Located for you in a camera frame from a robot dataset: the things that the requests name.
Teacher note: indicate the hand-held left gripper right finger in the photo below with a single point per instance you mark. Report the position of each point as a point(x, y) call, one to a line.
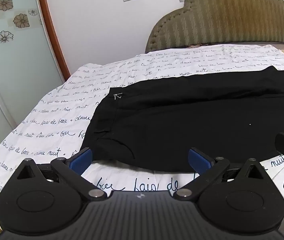
point(198, 159)

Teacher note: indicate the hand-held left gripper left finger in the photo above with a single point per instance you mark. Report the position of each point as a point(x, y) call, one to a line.
point(82, 159)

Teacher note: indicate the black pants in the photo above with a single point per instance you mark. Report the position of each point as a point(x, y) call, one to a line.
point(181, 125)

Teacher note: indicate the white script-print bed sheet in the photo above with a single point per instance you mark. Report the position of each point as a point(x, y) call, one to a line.
point(64, 110)

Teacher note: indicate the flower-print glass door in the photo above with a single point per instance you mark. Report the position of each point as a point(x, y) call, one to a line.
point(12, 55)

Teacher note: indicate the olive padded headboard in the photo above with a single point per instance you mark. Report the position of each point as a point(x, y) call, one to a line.
point(221, 17)

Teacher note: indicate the wooden door frame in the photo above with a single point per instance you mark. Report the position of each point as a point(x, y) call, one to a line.
point(54, 30)

